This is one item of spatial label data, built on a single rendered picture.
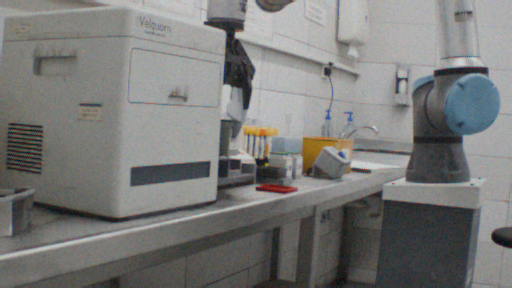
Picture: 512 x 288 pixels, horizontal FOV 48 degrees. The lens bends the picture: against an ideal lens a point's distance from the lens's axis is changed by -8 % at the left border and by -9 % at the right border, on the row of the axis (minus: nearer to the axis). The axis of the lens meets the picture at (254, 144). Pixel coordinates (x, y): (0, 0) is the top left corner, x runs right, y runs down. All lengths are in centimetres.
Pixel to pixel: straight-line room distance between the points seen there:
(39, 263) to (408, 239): 84
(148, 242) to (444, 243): 67
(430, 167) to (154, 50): 67
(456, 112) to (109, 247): 70
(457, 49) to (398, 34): 264
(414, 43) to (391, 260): 262
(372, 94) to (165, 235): 307
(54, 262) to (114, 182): 19
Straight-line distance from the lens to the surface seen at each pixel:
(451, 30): 123
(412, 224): 130
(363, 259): 395
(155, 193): 92
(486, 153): 373
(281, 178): 142
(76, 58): 91
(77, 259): 74
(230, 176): 114
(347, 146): 179
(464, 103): 118
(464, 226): 129
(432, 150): 132
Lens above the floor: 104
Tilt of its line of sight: 3 degrees down
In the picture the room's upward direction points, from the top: 4 degrees clockwise
